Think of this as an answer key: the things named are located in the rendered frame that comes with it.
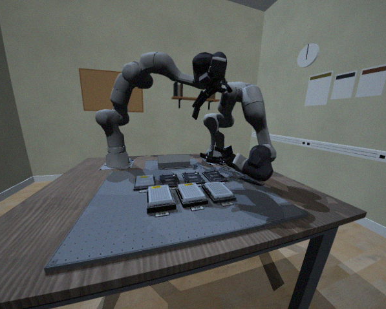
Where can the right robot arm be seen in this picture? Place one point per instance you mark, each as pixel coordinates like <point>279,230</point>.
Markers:
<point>137,74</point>

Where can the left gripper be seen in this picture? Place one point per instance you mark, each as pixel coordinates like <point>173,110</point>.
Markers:
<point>217,160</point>

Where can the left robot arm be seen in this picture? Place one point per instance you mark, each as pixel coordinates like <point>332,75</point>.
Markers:
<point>258,166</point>

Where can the grey operator panel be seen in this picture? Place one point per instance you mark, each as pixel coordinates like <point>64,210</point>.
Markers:
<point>173,161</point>

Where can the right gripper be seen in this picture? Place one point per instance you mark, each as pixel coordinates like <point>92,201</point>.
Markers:
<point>212,88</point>

